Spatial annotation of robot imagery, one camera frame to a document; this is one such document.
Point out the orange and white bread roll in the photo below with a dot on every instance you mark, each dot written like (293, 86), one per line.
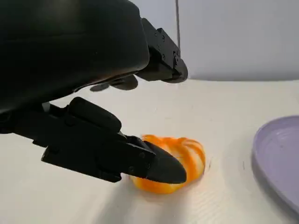
(189, 151)

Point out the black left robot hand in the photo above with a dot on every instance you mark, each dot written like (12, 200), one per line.
(58, 46)

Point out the lilac plate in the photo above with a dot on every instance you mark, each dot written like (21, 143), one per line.
(280, 154)

